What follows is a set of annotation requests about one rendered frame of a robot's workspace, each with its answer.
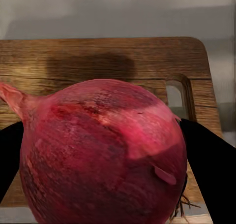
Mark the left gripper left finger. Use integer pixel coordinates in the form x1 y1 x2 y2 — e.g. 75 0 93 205
0 121 24 203

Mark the cutting board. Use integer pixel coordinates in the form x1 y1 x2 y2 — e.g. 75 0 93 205
0 36 224 208

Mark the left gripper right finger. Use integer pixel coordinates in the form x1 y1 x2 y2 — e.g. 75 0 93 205
179 119 236 224

